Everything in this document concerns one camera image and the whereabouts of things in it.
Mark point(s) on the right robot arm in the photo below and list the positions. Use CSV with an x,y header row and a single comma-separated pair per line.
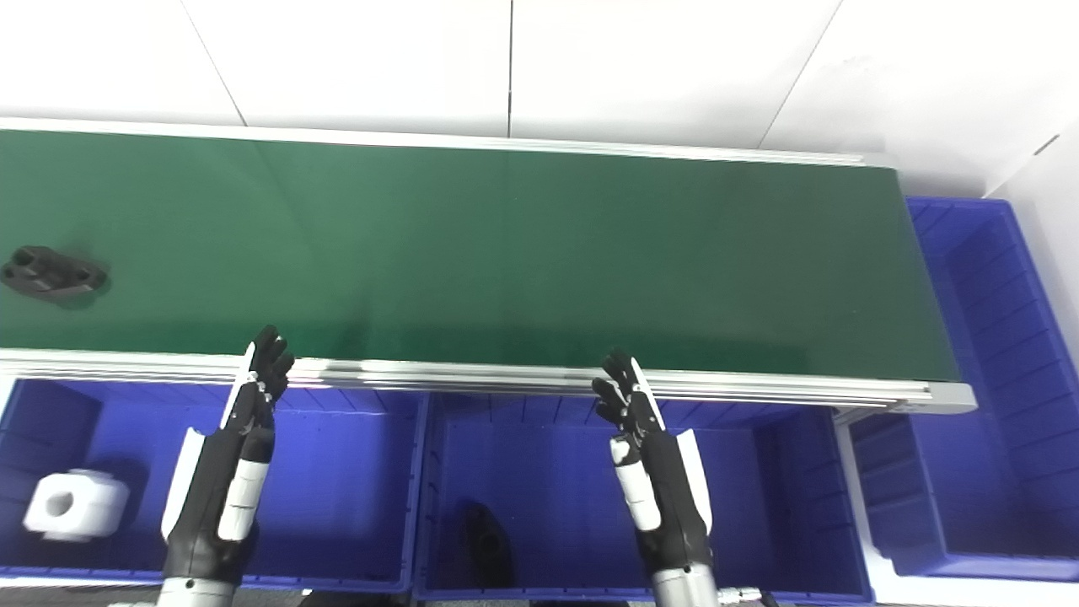
x,y
684,588

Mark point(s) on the green conveyor belt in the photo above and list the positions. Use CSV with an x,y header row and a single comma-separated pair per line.
x,y
523,261
472,375

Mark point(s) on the black flange part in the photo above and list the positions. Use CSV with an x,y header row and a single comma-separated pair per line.
x,y
489,548
50,274

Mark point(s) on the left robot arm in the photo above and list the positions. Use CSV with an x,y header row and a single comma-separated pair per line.
x,y
195,593

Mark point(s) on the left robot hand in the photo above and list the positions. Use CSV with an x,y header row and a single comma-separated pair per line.
x,y
211,497

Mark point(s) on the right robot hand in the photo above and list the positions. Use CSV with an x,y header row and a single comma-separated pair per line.
x,y
670,497

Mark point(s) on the white block part with hole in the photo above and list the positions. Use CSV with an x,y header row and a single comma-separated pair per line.
x,y
80,506

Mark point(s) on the blue plastic bin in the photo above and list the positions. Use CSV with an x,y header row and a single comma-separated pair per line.
x,y
573,472
346,489
995,421

